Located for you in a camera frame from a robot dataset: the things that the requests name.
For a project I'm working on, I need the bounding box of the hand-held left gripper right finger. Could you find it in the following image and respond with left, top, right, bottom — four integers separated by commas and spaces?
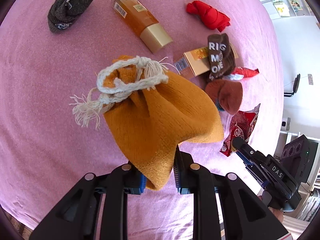
174, 145, 292, 240

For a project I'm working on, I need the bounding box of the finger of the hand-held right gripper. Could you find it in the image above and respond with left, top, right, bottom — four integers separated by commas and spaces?
232, 137, 270, 166
236, 152, 269, 188

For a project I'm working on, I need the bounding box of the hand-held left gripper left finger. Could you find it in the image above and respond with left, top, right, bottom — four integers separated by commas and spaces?
29, 162, 147, 240

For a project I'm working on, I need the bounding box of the red patterned snack packet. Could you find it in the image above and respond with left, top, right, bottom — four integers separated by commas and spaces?
219, 104, 261, 157

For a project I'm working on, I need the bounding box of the orange drawstring bag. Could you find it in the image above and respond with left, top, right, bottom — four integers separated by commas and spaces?
69, 55, 224, 191

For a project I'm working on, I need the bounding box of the person's right hand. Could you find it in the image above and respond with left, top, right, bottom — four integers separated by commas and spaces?
271, 208, 286, 224

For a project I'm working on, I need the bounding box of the red foil wrapper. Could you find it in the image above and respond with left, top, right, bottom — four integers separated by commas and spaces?
226, 67, 260, 81

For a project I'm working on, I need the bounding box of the black chair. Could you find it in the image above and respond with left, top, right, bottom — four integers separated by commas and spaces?
284, 74, 301, 97

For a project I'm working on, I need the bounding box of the brown sock with white letters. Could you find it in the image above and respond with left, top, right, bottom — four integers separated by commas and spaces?
206, 33, 240, 82

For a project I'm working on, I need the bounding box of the tan cardboard box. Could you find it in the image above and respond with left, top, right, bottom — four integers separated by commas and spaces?
174, 43, 239, 77

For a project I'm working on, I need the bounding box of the pink blanket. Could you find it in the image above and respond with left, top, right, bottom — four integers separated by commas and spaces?
0, 0, 285, 240

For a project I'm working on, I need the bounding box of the red sock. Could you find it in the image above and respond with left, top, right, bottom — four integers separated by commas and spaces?
186, 1, 231, 33

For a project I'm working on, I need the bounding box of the white shelf with cards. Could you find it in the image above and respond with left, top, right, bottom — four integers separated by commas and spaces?
260, 0, 313, 20

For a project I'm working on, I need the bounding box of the amber bottle with gold cap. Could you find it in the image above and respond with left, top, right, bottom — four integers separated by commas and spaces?
111, 0, 174, 54

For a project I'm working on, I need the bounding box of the grey knitted sock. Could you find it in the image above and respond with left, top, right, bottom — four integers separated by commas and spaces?
47, 0, 96, 33

